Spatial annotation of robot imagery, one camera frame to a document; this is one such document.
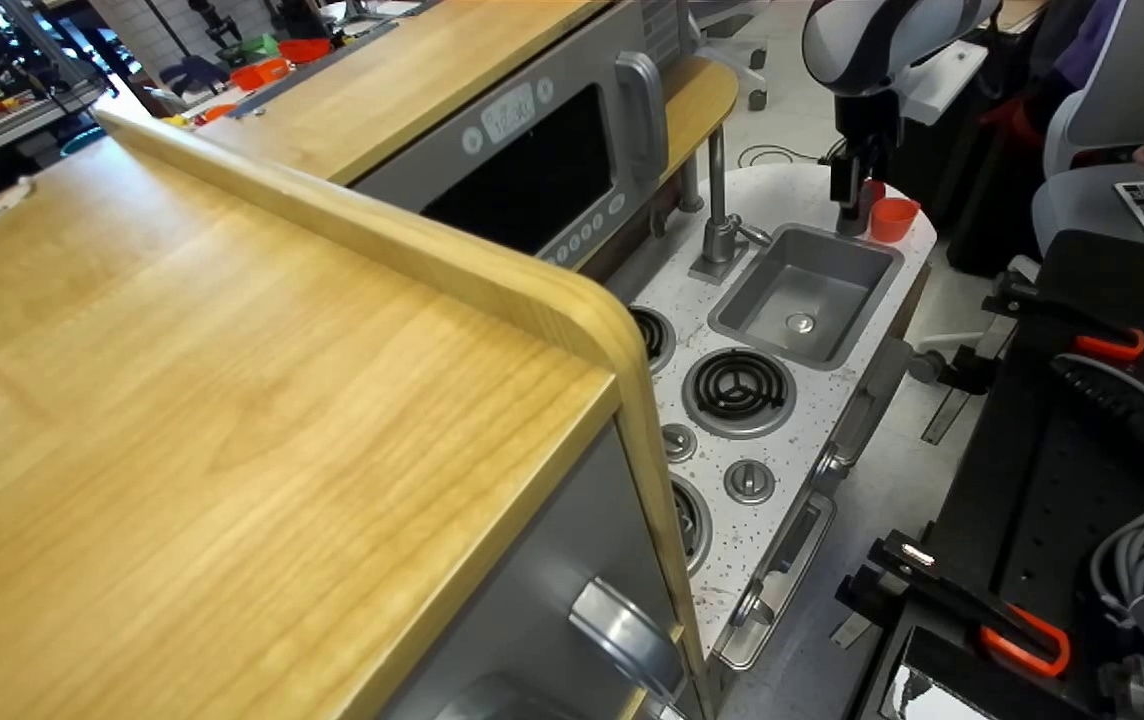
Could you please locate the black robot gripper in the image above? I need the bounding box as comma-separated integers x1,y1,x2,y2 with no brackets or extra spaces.
828,88,899,234

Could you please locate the office chair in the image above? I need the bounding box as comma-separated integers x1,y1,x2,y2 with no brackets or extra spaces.
1033,0,1144,253

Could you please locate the orange measuring cup with handle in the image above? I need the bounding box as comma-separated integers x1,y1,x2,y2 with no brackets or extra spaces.
867,180,918,244

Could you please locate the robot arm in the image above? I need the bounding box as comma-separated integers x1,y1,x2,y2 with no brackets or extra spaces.
800,0,998,234

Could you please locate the wooden toy kitchen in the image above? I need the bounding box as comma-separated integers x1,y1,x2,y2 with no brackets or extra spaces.
0,0,942,720

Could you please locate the black breadboard table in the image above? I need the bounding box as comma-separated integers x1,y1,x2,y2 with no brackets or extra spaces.
846,232,1144,720

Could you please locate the toy oven door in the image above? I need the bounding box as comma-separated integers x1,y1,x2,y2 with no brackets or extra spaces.
380,420,708,720

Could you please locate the silver toy sink basin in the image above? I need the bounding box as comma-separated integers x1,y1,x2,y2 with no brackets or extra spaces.
708,227,899,366

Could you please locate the orange handled clamp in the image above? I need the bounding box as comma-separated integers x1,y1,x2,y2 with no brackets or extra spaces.
834,530,1072,678
982,264,1144,371

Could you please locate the silver toy faucet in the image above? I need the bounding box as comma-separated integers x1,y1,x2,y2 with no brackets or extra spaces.
690,132,773,283

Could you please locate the toy microwave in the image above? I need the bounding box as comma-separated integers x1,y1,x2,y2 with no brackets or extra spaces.
354,0,667,266

